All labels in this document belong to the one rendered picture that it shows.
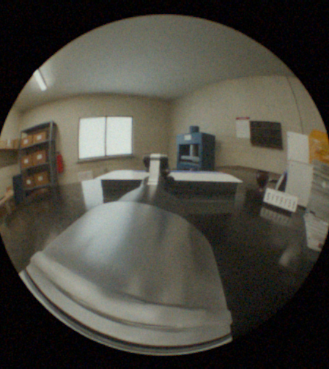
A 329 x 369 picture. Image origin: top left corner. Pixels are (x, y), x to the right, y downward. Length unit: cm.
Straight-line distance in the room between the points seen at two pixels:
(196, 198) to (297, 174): 51
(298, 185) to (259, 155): 170
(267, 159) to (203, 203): 198
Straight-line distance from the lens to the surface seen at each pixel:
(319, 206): 51
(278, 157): 223
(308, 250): 34
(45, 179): 312
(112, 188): 37
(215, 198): 35
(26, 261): 32
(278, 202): 52
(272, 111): 239
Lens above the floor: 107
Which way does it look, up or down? 15 degrees down
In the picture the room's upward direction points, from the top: straight up
